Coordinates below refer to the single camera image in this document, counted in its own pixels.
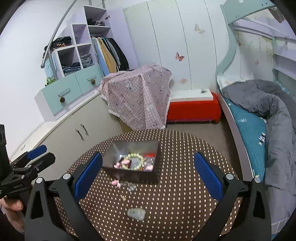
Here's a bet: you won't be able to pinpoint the lilac open shelf unit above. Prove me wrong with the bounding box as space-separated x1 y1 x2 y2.
41 6 112 79

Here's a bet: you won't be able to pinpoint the teal bunk bed frame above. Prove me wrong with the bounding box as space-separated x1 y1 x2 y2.
216 1 295 180

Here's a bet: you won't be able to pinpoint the pink checkered cover cloth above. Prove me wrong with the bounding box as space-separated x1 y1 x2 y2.
99 63 173 131

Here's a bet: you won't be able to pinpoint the grey duvet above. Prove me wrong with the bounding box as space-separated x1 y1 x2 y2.
222 79 295 234

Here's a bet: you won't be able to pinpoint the red storage bench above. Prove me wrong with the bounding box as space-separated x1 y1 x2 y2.
166 89 221 123

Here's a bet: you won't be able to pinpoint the white wardrobe with butterflies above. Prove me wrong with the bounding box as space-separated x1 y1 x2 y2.
123 1 228 91

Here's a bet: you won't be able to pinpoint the silver chain jade pendant necklace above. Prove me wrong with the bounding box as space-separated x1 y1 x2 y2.
127 207 147 222

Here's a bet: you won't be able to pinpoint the grey curved metal pole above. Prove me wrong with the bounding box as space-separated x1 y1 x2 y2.
41 1 77 80

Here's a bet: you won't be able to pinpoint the pink charm keychain cluster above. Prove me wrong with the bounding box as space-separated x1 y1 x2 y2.
111 180 137 192

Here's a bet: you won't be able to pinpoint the brown polka dot tablecloth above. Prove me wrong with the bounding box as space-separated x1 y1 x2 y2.
67 130 234 240

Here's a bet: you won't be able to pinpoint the teal drawer unit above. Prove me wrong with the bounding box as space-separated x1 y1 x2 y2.
35 65 104 121

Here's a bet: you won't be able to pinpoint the red string jewelry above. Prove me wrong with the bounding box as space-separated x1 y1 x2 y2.
144 153 157 158

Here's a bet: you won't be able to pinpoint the blue bed sheet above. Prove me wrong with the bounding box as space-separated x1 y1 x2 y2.
224 98 267 181

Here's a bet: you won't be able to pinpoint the pale green bead bracelet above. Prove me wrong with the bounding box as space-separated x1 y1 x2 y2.
121 152 145 171

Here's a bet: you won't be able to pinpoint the hanging clothes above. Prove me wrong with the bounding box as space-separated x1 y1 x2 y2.
91 37 130 76

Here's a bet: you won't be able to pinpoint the dark metal jewelry box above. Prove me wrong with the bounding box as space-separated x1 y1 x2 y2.
102 140 163 184

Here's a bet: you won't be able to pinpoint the person's left hand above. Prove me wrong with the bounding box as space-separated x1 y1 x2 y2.
1 197 25 232

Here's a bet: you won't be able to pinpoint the beige cabinet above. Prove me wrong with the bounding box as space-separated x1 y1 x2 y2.
11 93 123 180

